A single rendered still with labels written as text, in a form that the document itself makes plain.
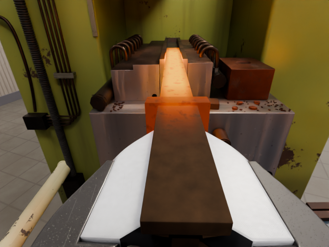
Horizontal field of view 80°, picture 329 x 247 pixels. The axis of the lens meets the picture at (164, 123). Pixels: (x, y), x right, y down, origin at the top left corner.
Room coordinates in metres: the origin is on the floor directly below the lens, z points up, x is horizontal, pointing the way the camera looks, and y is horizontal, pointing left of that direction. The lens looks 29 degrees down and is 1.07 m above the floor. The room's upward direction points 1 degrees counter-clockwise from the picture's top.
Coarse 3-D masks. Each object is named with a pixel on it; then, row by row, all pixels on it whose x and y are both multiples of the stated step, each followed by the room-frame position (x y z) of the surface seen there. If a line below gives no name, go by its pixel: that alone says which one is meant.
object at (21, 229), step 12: (60, 168) 0.50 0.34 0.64; (48, 180) 0.44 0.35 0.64; (60, 180) 0.46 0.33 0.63; (48, 192) 0.40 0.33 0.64; (36, 204) 0.36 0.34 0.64; (48, 204) 0.38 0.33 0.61; (24, 216) 0.32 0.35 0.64; (36, 216) 0.33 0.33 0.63; (12, 228) 0.29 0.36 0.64; (24, 228) 0.30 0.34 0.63; (12, 240) 0.27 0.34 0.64; (24, 240) 0.28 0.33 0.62
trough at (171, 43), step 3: (168, 39) 0.79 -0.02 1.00; (171, 39) 0.79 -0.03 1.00; (174, 39) 0.79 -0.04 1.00; (177, 39) 0.74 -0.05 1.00; (168, 42) 0.78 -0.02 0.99; (171, 42) 0.78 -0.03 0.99; (174, 42) 0.78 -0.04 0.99; (177, 42) 0.71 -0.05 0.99; (168, 45) 0.70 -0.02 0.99; (171, 45) 0.70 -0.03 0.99; (174, 45) 0.70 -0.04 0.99; (177, 45) 0.68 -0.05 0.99; (165, 51) 0.48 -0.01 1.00; (180, 51) 0.48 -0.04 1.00; (165, 54) 0.45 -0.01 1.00
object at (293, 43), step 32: (256, 0) 0.63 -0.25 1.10; (288, 0) 0.52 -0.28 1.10; (320, 0) 0.52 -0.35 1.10; (256, 32) 0.59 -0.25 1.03; (288, 32) 0.52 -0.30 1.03; (320, 32) 0.51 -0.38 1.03; (288, 64) 0.52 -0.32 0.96; (320, 64) 0.51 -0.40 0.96; (288, 96) 0.52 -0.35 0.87; (320, 96) 0.51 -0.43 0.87; (320, 128) 0.51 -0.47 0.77; (288, 160) 0.51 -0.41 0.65
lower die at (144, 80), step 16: (144, 48) 0.69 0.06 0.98; (160, 48) 0.61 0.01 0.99; (192, 48) 0.58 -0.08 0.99; (128, 64) 0.44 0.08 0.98; (144, 64) 0.39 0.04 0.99; (160, 64) 0.39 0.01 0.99; (192, 64) 0.39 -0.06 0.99; (208, 64) 0.39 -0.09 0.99; (112, 80) 0.39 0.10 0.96; (128, 80) 0.39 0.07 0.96; (144, 80) 0.39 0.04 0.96; (160, 80) 0.39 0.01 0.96; (192, 80) 0.39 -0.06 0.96; (208, 80) 0.39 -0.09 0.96; (128, 96) 0.39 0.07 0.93; (144, 96) 0.39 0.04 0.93; (208, 96) 0.39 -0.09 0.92
